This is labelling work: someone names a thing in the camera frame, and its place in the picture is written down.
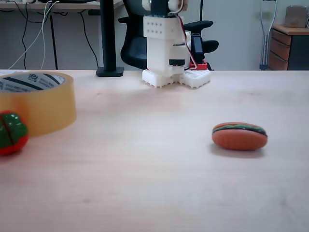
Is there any background desk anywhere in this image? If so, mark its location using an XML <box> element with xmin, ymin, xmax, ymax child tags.
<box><xmin>0</xmin><ymin>0</ymin><xmax>124</xmax><ymax>70</ymax></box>

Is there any black monitor stand pole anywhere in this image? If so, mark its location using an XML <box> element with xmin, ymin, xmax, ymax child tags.
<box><xmin>96</xmin><ymin>0</ymin><xmax>125</xmax><ymax>78</ymax></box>

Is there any clear packing tape roll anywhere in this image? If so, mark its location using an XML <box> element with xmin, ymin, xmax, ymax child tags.
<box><xmin>0</xmin><ymin>71</ymin><xmax>78</xmax><ymax>138</ymax></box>

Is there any black office chair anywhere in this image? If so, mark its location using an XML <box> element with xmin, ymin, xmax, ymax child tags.
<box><xmin>117</xmin><ymin>0</ymin><xmax>220</xmax><ymax>71</ymax></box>

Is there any grey metal crutch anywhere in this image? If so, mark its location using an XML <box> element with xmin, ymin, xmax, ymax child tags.
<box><xmin>259</xmin><ymin>0</ymin><xmax>278</xmax><ymax>71</ymax></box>

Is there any black hanging cable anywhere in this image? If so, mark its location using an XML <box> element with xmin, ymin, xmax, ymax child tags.
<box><xmin>21</xmin><ymin>2</ymin><xmax>30</xmax><ymax>70</ymax></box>
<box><xmin>79</xmin><ymin>11</ymin><xmax>100</xmax><ymax>69</ymax></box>

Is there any toy tomato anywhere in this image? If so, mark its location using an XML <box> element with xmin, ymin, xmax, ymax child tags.
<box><xmin>0</xmin><ymin>110</ymin><xmax>30</xmax><ymax>156</ymax></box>

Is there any cardboard box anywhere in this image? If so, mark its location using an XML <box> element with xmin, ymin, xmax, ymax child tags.
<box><xmin>284</xmin><ymin>5</ymin><xmax>309</xmax><ymax>29</ymax></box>

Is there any wooden drawer cabinet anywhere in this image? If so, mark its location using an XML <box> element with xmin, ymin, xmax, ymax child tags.
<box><xmin>267</xmin><ymin>24</ymin><xmax>309</xmax><ymax>71</ymax></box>

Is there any toy hamburger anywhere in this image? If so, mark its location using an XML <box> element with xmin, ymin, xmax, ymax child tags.
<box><xmin>211</xmin><ymin>122</ymin><xmax>268</xmax><ymax>151</ymax></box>

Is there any white hanging cable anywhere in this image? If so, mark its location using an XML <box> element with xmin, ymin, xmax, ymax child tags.
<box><xmin>7</xmin><ymin>0</ymin><xmax>60</xmax><ymax>71</ymax></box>

